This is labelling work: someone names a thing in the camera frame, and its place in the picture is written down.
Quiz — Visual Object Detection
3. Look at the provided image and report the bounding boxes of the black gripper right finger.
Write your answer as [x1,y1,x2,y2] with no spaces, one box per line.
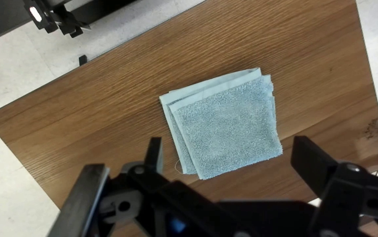
[291,135,378,237]

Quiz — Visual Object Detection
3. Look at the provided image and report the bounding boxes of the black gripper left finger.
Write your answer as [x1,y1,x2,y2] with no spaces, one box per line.
[94,136,225,237]

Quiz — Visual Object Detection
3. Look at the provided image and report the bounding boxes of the light blue cloth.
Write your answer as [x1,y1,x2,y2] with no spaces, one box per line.
[158,66,284,182]

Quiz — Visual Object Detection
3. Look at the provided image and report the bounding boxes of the dark grey metal bar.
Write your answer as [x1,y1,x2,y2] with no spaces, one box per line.
[46,164,112,237]

